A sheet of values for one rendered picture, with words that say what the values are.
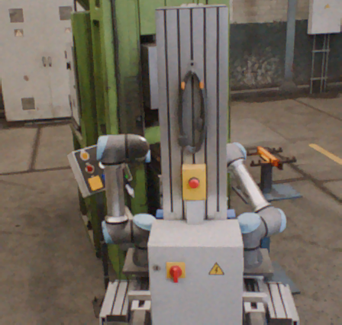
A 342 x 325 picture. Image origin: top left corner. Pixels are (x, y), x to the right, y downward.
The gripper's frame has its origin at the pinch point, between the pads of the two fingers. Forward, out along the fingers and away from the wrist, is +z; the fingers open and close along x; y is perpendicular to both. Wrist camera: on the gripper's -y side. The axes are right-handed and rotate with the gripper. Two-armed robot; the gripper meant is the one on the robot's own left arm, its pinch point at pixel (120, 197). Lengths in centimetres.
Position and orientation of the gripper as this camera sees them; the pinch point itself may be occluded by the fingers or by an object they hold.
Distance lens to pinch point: 284.6
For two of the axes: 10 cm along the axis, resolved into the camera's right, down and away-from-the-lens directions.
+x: 10.0, -0.1, -0.9
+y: -0.8, 3.3, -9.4
